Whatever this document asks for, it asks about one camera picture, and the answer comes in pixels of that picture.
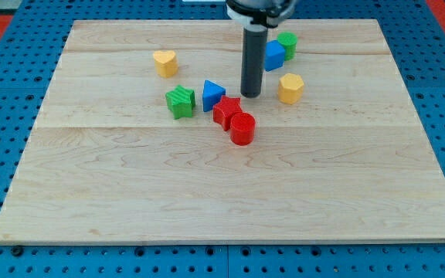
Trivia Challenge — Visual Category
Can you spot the yellow hexagon block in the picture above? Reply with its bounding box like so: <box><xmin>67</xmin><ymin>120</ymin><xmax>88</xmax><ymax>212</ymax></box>
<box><xmin>277</xmin><ymin>73</ymin><xmax>305</xmax><ymax>105</ymax></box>

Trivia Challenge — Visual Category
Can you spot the red cylinder block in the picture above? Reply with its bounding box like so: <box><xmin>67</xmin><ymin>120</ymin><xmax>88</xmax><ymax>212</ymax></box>
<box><xmin>229</xmin><ymin>112</ymin><xmax>256</xmax><ymax>146</ymax></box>

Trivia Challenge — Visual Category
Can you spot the red star block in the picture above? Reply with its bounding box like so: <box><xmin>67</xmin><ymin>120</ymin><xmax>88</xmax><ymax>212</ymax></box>
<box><xmin>212</xmin><ymin>96</ymin><xmax>243</xmax><ymax>131</ymax></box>

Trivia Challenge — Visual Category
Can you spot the blue triangle block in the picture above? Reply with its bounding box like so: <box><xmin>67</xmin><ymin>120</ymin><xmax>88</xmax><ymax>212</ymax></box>
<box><xmin>202</xmin><ymin>80</ymin><xmax>226</xmax><ymax>112</ymax></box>

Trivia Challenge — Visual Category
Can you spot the green star block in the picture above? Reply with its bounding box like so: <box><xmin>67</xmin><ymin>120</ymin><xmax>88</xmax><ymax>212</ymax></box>
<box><xmin>165</xmin><ymin>85</ymin><xmax>195</xmax><ymax>120</ymax></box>

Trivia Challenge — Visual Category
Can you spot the light wooden board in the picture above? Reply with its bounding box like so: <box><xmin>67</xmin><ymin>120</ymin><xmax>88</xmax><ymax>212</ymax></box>
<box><xmin>0</xmin><ymin>19</ymin><xmax>445</xmax><ymax>246</ymax></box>

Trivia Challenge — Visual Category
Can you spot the yellow heart block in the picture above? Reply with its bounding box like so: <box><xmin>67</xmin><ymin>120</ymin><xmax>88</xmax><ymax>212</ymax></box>
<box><xmin>153</xmin><ymin>50</ymin><xmax>178</xmax><ymax>78</ymax></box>

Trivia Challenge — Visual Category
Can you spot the blue cube block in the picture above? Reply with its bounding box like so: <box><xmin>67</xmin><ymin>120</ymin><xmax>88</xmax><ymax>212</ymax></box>
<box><xmin>264</xmin><ymin>40</ymin><xmax>285</xmax><ymax>72</ymax></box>

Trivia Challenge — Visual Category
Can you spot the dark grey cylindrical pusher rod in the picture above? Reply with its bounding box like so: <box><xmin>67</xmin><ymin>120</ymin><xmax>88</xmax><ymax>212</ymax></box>
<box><xmin>240</xmin><ymin>28</ymin><xmax>268</xmax><ymax>98</ymax></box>

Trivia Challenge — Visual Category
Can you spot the green cylinder block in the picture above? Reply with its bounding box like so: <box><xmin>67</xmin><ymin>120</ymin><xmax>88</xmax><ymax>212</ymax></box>
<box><xmin>277</xmin><ymin>32</ymin><xmax>298</xmax><ymax>61</ymax></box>

